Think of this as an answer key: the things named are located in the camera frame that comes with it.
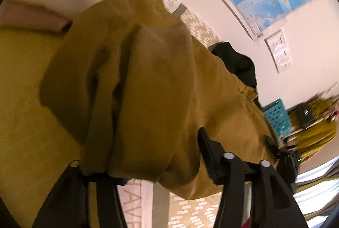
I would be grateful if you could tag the yellow blanket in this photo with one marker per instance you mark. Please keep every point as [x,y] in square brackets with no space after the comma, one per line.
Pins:
[26,111]

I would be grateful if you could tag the black garment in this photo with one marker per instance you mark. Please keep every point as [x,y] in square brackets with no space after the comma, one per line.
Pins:
[235,61]

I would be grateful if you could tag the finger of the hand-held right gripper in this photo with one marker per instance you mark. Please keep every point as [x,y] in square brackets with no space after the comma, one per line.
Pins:
[271,142]

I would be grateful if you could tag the grey striped bed sheet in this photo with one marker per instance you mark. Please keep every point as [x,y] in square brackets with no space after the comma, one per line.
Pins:
[315,196]

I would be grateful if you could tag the small white framed poster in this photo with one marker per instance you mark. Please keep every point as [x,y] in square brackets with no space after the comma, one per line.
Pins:
[278,50]

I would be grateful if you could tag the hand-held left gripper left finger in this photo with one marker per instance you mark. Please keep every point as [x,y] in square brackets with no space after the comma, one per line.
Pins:
[106,180]

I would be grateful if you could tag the mustard cloth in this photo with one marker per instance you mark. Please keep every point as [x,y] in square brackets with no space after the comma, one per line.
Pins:
[317,135]

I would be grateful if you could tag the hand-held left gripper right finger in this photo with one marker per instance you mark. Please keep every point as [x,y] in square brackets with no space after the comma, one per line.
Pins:
[209,156]

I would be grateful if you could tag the beige patterned mat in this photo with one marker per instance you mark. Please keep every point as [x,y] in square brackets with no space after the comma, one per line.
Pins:
[201,29]

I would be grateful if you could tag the mustard yellow pants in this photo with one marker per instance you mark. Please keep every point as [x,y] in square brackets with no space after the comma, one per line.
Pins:
[159,71]

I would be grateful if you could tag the black box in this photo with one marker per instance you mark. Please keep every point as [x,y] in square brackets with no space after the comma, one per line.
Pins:
[304,114]

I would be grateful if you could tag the blue plastic basket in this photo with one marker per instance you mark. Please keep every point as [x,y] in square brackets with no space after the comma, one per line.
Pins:
[276,118]

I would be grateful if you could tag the small light blue map sheet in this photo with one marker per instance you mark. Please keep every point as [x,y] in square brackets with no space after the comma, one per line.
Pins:
[264,8]

